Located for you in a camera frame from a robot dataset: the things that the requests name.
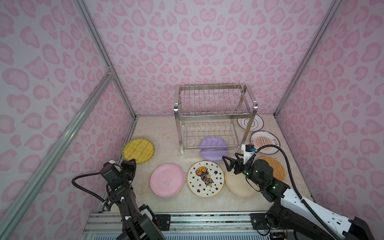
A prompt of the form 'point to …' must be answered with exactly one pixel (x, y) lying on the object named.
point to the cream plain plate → (238, 184)
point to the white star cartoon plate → (206, 179)
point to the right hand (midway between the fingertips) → (228, 156)
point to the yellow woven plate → (141, 149)
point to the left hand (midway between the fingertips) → (135, 156)
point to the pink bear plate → (167, 180)
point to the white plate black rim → (257, 124)
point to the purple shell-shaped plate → (212, 148)
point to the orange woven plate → (278, 171)
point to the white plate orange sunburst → (260, 138)
